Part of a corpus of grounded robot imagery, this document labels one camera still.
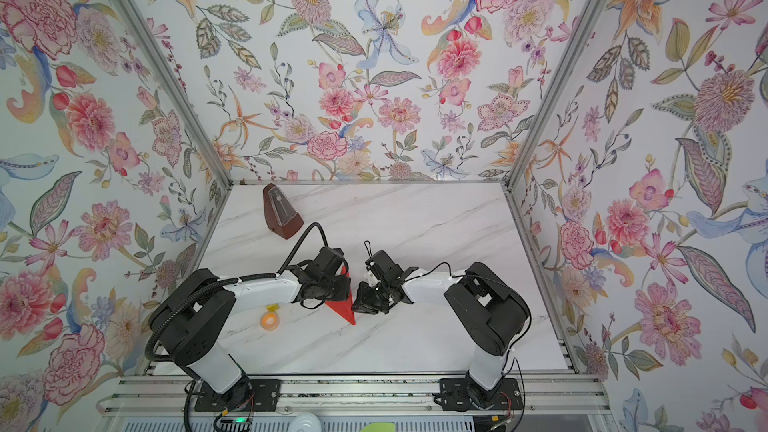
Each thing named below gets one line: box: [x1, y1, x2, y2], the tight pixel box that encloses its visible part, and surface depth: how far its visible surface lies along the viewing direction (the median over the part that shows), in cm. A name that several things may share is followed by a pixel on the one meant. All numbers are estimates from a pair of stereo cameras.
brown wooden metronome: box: [263, 183, 304, 240], surface depth 101 cm
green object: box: [360, 422, 395, 432], surface depth 72 cm
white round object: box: [289, 412, 322, 432], surface depth 67 cm
